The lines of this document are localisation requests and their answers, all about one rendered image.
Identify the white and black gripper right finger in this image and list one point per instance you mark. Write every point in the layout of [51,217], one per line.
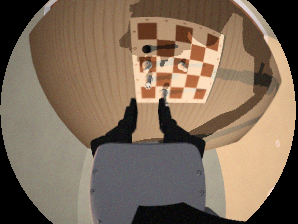
[174,133]

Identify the white knight chess piece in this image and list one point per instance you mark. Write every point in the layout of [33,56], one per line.
[146,65]

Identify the white chess king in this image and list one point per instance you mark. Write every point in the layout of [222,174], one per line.
[163,93]

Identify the checkered chessboard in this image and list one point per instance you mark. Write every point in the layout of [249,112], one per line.
[173,41]

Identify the white rook chess piece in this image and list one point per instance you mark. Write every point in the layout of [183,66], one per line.
[148,80]

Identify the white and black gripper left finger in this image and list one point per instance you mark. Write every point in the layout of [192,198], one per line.
[123,132]

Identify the white pawn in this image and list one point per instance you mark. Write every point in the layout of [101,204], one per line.
[182,66]

